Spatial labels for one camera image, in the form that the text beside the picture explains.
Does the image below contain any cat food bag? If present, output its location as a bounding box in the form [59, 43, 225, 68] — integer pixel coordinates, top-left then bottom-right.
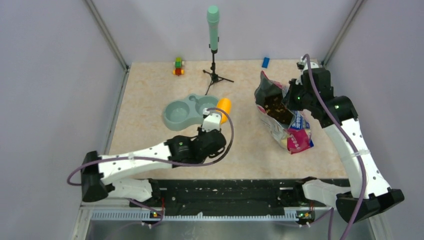
[254, 71, 314, 154]

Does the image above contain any yellow plastic scoop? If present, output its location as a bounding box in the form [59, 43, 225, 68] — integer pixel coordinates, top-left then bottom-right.
[216, 98, 232, 124]

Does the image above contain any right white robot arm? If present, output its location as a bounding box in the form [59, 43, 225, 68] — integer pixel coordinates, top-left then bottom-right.
[282, 67, 405, 223]

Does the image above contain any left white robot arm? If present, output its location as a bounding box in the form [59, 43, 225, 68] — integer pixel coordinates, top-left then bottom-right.
[80, 130, 227, 207]

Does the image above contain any green double pet bowl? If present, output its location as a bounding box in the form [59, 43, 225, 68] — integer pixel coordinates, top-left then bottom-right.
[162, 93, 219, 132]

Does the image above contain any blue block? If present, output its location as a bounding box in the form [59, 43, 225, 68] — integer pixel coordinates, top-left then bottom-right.
[261, 57, 270, 69]

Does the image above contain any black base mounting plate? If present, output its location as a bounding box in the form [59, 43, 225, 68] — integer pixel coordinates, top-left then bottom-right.
[143, 179, 323, 217]

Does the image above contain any black tripod microphone stand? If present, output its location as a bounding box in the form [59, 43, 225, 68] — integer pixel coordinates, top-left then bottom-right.
[202, 50, 234, 96]

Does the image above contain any colourful toy block figure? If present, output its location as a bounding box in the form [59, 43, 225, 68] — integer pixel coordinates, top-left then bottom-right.
[172, 57, 185, 76]

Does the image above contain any green microphone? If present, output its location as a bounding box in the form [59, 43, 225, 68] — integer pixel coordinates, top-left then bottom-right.
[206, 5, 220, 54]

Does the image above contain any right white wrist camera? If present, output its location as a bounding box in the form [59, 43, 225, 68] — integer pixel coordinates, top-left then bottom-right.
[296, 59, 320, 73]

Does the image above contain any grey cable duct strip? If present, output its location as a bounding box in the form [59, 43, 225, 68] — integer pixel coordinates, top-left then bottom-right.
[90, 209, 299, 222]

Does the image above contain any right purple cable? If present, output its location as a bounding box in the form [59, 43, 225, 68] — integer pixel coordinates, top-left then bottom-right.
[303, 53, 368, 240]

